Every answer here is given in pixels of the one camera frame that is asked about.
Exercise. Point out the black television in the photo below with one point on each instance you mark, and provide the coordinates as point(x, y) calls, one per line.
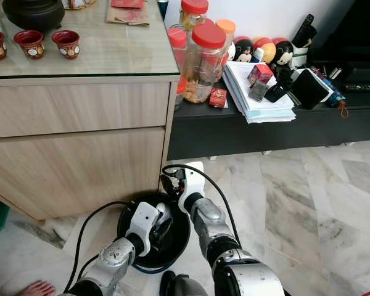
point(348, 28)

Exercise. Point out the small grey box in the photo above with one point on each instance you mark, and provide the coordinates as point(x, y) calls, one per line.
point(259, 90)

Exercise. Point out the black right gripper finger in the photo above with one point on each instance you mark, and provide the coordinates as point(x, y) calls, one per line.
point(165, 184)

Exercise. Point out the dark blue tube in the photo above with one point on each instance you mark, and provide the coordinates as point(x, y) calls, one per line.
point(335, 92)

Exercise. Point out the small jar red lid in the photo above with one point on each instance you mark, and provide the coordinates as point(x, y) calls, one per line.
point(177, 41)

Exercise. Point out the black white cartoon figure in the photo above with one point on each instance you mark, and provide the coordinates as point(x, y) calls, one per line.
point(243, 49)

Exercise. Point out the large clear jar red lid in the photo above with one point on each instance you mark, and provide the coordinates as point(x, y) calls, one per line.
point(205, 65)

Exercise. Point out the small red gift box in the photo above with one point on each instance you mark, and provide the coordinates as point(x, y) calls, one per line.
point(260, 74)

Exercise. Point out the small ceramic figurine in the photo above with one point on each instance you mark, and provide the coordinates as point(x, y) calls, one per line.
point(79, 4)

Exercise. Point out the brown paper envelope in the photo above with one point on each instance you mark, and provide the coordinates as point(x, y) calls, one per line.
point(126, 16)

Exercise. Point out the robot black left leg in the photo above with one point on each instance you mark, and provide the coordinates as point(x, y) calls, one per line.
point(182, 285)

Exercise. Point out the white paper stack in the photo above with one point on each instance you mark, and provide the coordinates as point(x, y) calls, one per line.
point(262, 108)

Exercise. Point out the yellow filled jar red lid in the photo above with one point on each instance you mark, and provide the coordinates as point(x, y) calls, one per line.
point(192, 12)

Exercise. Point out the wooden cabinet with glass top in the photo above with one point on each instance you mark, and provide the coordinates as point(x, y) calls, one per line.
point(74, 139)

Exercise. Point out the black remote control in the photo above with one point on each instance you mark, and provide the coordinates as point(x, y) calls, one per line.
point(304, 29)

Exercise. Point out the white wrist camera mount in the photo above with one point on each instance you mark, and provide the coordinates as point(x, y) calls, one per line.
point(143, 222)
point(192, 185)

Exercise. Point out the black round pot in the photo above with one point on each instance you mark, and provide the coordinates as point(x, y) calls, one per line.
point(34, 13)

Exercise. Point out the black low console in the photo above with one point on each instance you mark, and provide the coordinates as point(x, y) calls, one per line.
point(271, 135)

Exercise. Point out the clear jar orange lid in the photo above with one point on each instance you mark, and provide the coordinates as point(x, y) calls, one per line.
point(226, 26)

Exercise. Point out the white remote holder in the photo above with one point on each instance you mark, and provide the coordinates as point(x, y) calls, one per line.
point(299, 57)

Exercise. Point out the small red gold packet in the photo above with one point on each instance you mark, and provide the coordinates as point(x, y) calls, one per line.
point(217, 98)

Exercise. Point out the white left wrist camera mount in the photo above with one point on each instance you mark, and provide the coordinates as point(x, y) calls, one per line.
point(143, 222)

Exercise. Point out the black red cartoon figure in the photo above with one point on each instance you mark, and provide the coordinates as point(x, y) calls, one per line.
point(282, 52)

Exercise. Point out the yellow orange cartoon figure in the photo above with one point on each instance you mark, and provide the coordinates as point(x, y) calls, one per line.
point(265, 49)

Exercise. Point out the person bare foot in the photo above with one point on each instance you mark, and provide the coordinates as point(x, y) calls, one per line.
point(38, 288)

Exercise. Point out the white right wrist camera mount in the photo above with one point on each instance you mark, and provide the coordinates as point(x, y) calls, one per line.
point(192, 185)

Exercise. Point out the red paper packet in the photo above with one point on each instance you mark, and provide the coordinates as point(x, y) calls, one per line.
point(127, 3)

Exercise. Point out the black white pouch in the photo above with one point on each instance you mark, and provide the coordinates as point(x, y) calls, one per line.
point(309, 89)

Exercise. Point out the black charger block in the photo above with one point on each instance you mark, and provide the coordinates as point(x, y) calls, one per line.
point(277, 86)

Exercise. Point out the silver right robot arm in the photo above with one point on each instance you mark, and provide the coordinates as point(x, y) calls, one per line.
point(216, 237)

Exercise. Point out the black rubbish bin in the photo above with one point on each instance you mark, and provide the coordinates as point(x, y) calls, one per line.
point(176, 246)

